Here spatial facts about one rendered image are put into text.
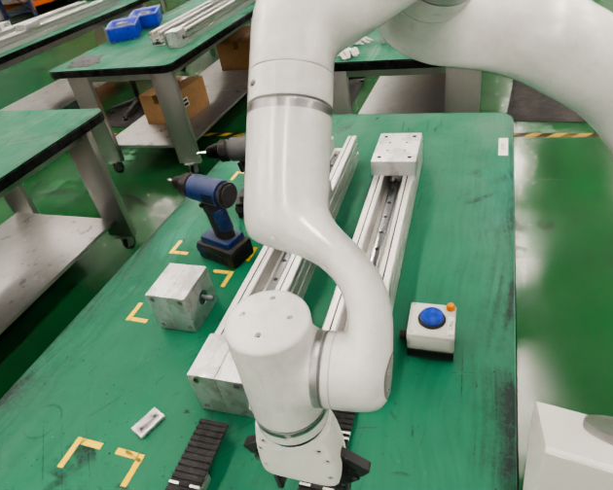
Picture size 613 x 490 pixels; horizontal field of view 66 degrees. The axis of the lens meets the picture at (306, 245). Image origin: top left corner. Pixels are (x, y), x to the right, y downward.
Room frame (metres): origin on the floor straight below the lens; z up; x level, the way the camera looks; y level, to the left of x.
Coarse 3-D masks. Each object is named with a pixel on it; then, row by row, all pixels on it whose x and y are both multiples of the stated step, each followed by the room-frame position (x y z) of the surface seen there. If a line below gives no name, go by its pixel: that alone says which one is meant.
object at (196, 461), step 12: (204, 420) 0.47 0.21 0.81; (204, 432) 0.44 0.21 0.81; (216, 432) 0.44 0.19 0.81; (192, 444) 0.43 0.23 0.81; (204, 444) 0.42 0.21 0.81; (216, 444) 0.42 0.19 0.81; (192, 456) 0.41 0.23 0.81; (204, 456) 0.40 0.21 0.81; (180, 468) 0.39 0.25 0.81; (192, 468) 0.39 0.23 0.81; (204, 468) 0.38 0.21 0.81; (180, 480) 0.37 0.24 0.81; (192, 480) 0.37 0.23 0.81
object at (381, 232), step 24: (384, 192) 1.02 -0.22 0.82; (408, 192) 0.94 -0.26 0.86; (360, 216) 0.88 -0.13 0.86; (384, 216) 0.90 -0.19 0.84; (408, 216) 0.90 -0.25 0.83; (360, 240) 0.79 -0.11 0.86; (384, 240) 0.83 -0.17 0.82; (384, 264) 0.70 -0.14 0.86; (336, 288) 0.66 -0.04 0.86; (336, 312) 0.60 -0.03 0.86
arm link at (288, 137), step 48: (288, 96) 0.45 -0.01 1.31; (288, 144) 0.42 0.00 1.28; (288, 192) 0.39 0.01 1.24; (288, 240) 0.37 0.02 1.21; (336, 240) 0.36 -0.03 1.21; (384, 288) 0.33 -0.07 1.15; (336, 336) 0.31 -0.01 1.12; (384, 336) 0.29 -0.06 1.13; (336, 384) 0.27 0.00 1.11; (384, 384) 0.27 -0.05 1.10
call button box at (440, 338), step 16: (416, 304) 0.61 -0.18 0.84; (432, 304) 0.60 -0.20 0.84; (416, 320) 0.57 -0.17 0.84; (448, 320) 0.56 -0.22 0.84; (400, 336) 0.58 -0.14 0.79; (416, 336) 0.54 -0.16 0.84; (432, 336) 0.53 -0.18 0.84; (448, 336) 0.52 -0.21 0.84; (416, 352) 0.54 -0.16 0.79; (432, 352) 0.53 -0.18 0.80; (448, 352) 0.52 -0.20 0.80
